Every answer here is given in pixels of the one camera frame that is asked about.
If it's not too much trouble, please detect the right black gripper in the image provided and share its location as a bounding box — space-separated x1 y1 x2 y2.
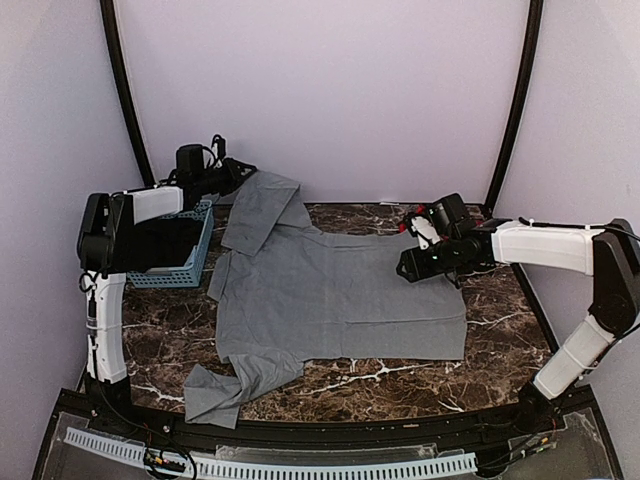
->
396 235 461 282

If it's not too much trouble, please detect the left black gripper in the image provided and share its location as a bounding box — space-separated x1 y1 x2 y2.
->
196 156 257 196

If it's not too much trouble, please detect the light blue plastic basket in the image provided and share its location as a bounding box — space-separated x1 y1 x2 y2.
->
127 200 214 288

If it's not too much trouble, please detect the grey long sleeve shirt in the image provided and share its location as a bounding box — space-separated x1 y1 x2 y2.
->
184 172 467 428

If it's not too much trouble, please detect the red black plaid shirt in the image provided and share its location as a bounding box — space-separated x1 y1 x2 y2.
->
396 201 496 282

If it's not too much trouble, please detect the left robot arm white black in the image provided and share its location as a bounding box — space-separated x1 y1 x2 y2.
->
76 144 257 436

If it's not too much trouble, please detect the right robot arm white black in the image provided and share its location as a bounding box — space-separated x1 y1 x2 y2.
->
397 214 639 434

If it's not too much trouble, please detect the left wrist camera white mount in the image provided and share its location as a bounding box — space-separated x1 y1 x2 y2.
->
175 134 226 183

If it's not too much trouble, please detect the black left corner post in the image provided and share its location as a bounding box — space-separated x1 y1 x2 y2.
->
99 0 155 187

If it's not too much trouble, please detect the black corner post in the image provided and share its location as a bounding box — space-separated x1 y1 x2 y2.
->
99 0 155 187
483 0 544 216

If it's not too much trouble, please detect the black curved front rail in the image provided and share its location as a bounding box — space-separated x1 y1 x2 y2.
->
65 397 522 451

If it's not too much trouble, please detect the black right corner post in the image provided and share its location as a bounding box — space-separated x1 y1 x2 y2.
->
483 0 544 216

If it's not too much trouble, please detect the white slotted cable duct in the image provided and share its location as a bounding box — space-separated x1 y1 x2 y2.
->
63 427 477 479

